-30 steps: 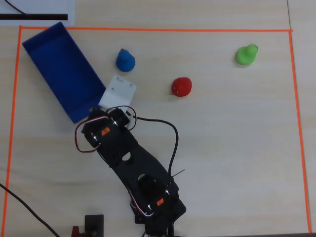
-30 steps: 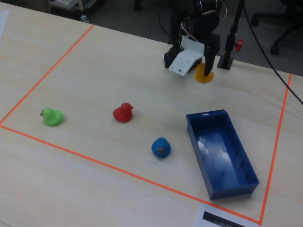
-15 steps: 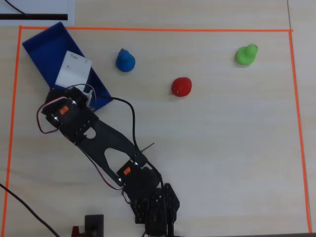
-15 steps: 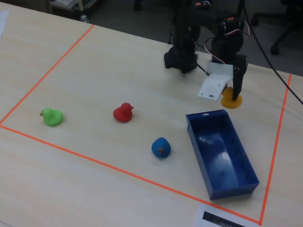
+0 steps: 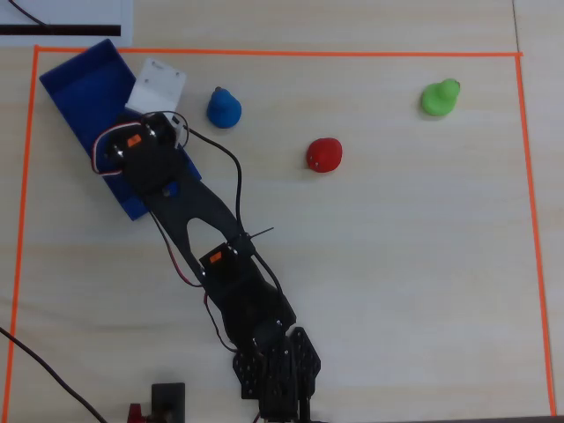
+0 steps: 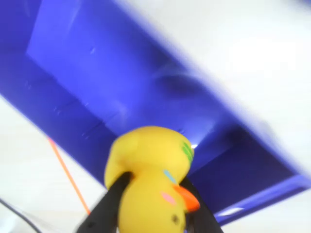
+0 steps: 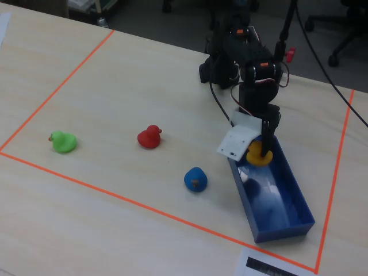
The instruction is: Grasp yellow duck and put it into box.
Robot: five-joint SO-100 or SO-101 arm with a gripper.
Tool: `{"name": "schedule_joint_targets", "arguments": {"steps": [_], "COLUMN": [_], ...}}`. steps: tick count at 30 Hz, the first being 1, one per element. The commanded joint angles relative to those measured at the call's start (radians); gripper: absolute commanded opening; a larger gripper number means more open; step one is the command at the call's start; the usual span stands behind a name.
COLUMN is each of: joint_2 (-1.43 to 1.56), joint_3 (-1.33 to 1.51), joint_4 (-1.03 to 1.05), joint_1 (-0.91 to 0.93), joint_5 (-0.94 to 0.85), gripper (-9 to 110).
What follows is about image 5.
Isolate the blue plastic box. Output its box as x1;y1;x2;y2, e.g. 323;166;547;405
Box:
39;38;204;222

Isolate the green rubber duck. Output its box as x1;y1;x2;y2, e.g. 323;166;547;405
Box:
420;78;463;118

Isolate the thick black cable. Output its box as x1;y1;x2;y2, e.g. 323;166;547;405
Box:
0;325;109;423

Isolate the blue rubber duck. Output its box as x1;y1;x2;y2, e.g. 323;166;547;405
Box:
206;86;243;130

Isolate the red white black servo wire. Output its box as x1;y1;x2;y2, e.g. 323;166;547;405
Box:
90;118;149;178

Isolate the dark thin cable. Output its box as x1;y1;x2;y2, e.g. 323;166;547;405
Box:
7;0;48;28

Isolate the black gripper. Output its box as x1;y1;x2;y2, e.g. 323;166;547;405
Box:
103;112;186;180

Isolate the orange tape strip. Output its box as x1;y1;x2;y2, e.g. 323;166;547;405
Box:
515;54;558;418
33;45;524;59
5;45;41;423

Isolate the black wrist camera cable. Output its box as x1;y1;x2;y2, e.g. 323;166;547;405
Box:
143;110;287;301

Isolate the red rubber duck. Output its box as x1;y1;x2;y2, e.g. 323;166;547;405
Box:
306;137;344;174

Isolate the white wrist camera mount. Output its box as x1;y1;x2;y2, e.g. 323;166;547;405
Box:
124;57;188;149

